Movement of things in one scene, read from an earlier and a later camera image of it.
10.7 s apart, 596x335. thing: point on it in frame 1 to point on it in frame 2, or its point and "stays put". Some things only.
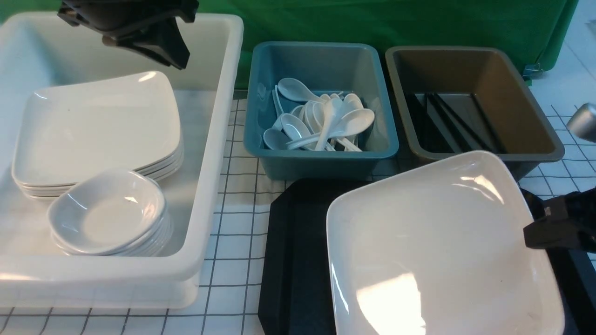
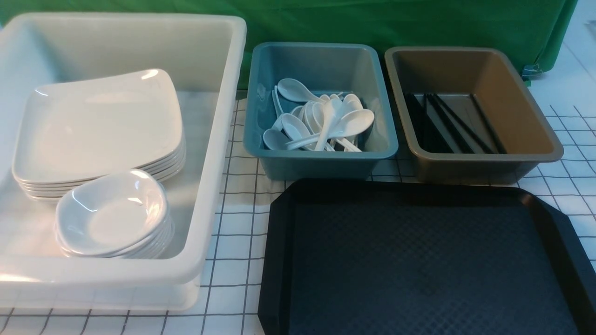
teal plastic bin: [319, 111] stays put
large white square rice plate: [439, 250] to [66, 131]
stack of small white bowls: [111, 219] stays put
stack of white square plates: [48, 154] stays put
